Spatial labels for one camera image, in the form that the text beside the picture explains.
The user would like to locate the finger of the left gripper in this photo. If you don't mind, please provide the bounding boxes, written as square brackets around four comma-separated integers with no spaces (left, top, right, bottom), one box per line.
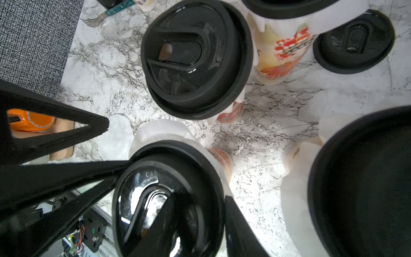
[1,161,131,257]
[1,80,109,164]

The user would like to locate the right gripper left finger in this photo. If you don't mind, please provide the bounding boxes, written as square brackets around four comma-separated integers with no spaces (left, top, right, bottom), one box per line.
[126,194,178,257]

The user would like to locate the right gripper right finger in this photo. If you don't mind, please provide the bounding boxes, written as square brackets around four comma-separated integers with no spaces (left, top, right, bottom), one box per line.
[225,196,269,257]

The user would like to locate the black lid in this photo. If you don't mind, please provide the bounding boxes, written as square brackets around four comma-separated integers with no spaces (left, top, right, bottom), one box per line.
[241,0,338,19]
[307,106,411,257]
[140,1,253,121]
[313,9,395,75]
[112,140,224,257]

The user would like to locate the black lid front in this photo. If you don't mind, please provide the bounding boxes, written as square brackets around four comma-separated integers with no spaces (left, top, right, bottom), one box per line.
[241,0,338,19]
[140,1,253,121]

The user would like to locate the red paper cup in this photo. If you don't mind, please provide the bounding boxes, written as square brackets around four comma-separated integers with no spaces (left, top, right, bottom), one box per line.
[206,87,246,125]

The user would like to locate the orange mug on rack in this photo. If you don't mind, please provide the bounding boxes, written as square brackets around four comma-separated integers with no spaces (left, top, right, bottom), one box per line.
[7,109,56,132]

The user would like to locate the wooden peg rack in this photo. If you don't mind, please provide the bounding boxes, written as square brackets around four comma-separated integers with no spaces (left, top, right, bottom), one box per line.
[1,118,79,165]

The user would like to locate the translucent paper disc middle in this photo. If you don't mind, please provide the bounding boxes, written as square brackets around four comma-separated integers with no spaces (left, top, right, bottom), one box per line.
[97,114,134,161]

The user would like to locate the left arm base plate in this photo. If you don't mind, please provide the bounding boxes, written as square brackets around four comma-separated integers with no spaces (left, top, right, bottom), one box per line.
[75,209,108,253]

